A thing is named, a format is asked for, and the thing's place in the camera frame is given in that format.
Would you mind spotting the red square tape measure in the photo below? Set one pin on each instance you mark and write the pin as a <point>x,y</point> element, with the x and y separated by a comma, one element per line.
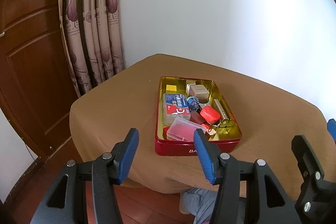
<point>210,115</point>

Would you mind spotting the clear pink plastic box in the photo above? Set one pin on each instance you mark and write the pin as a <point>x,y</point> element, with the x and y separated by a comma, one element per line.
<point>183,122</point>

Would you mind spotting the yellow red striped cube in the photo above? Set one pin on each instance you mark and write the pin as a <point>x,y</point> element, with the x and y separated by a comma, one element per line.
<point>171,88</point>

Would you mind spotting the beige floral curtain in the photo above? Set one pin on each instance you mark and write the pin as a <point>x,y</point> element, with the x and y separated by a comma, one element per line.
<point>91,36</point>

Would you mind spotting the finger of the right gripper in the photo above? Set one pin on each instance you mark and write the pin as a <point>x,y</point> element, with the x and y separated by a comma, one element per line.
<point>316,201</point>
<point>331,127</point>

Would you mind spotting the person's grey trousers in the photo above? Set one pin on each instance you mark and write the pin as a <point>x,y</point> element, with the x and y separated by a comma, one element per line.
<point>198,202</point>

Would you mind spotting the black white zigzag block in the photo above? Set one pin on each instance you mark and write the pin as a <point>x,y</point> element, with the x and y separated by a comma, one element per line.
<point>189,83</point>

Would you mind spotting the beige small box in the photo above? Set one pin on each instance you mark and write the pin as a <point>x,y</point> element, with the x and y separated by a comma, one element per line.
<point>199,91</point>

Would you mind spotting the silver metal clamp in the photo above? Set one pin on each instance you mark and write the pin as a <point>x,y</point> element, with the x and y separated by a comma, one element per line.
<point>222,128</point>

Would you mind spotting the gold rectangular lipstick case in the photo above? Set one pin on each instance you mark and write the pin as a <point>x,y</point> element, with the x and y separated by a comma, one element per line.
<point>220,109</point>

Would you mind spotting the red rectangular block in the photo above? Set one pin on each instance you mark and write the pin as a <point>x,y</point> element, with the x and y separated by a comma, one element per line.
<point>183,133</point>

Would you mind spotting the red gold tin box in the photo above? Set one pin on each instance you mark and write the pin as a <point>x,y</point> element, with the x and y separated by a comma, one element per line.
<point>163,147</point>

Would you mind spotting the clear box blue red label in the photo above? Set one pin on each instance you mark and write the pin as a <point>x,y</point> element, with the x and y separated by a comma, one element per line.
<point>174,105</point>

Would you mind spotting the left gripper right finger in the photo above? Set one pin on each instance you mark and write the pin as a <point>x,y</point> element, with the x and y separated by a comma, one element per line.
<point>266,200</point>

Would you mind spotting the blue oval case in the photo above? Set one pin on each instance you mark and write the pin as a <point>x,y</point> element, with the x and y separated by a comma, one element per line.
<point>193,103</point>

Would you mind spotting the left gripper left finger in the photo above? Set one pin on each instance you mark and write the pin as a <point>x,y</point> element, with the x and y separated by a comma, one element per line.
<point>65,200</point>

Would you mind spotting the brown wooden door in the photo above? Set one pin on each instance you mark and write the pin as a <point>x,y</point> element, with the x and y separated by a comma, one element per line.
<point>36,87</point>

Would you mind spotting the gold maroon lipstick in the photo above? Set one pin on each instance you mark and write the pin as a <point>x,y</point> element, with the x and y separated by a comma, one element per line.
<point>195,115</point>

